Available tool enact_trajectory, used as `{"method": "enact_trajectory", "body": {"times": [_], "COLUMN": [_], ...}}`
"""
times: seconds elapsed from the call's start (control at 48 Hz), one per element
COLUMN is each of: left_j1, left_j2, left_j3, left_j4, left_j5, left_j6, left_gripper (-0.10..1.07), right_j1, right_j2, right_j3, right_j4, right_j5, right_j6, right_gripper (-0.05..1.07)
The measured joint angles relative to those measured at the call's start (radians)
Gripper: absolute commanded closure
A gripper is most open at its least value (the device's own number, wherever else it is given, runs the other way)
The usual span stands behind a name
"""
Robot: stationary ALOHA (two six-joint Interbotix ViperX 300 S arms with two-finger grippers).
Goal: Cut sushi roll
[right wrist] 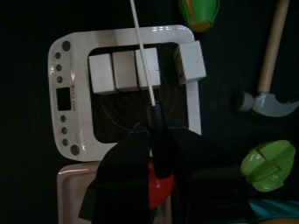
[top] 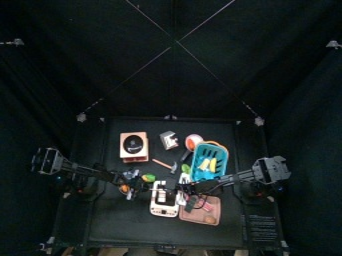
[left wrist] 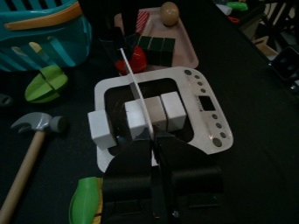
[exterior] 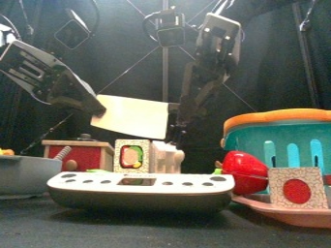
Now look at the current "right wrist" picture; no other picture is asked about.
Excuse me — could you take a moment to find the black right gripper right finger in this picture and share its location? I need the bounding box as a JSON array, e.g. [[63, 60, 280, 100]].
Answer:
[[165, 121, 258, 224]]

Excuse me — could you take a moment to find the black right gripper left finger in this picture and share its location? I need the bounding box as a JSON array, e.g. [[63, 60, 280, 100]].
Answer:
[[79, 123, 153, 224]]

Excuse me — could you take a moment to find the toy knife white blade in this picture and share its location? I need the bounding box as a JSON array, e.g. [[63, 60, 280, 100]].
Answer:
[[128, 0, 175, 179]]

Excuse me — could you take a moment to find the white sushi roll piece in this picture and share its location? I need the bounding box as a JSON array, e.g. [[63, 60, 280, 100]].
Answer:
[[88, 52, 119, 95], [172, 40, 208, 86], [111, 50, 140, 92], [135, 46, 163, 90]]

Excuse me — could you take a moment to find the red toy tomato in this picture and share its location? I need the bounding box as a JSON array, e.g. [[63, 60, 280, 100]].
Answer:
[[147, 158, 175, 210]]

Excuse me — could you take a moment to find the pink toy tray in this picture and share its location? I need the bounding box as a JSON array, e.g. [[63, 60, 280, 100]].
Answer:
[[56, 160, 173, 224]]

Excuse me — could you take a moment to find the light green toy vegetable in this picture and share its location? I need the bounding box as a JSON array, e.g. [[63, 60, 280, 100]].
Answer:
[[239, 139, 296, 193]]

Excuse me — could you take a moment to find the teal toy item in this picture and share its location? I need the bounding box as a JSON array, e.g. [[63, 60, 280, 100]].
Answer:
[[248, 198, 299, 223]]

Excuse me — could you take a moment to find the white kitchen scale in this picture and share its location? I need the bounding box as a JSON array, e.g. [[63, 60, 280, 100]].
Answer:
[[47, 24, 203, 163]]

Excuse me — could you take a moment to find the toy wooden hammer grey head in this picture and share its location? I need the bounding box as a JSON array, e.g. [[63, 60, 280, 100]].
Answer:
[[235, 0, 299, 118]]

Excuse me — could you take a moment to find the green toy corn cob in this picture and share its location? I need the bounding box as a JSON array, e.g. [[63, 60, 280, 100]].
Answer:
[[177, 0, 220, 33]]

